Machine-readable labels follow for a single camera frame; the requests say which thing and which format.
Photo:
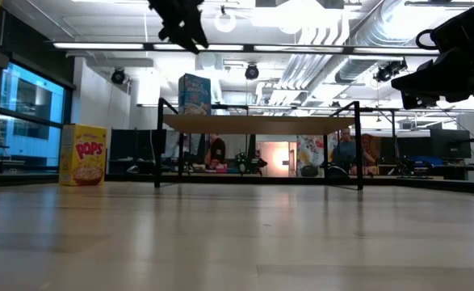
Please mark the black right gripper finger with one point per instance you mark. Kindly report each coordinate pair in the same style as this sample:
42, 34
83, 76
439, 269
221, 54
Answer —
418, 101
420, 81

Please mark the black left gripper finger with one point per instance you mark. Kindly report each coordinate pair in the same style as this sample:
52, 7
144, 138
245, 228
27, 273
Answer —
178, 34
198, 32

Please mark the yellow Corn Pops cereal box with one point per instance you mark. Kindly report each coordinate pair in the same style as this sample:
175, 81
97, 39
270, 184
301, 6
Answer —
84, 153

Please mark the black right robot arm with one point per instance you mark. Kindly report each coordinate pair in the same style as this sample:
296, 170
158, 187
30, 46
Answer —
466, 24

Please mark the black background robot arm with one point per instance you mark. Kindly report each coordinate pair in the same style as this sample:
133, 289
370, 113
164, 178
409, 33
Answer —
248, 162

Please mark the blue Rice Krispies cereal box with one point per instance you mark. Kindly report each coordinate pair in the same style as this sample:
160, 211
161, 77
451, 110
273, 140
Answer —
194, 95

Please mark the black-framed wooden shelf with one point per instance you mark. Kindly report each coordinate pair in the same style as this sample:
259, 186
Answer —
261, 124

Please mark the round white ceiling lamp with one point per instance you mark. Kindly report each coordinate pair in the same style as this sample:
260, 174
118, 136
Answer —
225, 22

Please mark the black ceiling spotlight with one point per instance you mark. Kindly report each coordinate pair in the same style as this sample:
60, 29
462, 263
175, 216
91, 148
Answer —
252, 72
389, 71
118, 76

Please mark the black computer monitor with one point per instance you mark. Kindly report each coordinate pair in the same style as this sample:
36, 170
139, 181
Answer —
450, 143
151, 144
122, 145

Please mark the long ceiling light bar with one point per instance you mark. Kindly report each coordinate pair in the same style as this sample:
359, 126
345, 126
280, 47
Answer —
99, 46

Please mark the person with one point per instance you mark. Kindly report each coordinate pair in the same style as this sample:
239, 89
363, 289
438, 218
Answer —
345, 153
217, 153

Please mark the colourful printed board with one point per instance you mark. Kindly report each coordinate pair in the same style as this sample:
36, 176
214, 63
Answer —
311, 153

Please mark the blue-lit glass window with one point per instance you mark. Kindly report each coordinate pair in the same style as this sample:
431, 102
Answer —
30, 121

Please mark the silver ventilation duct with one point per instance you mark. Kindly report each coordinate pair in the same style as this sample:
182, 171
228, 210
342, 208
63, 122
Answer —
378, 36

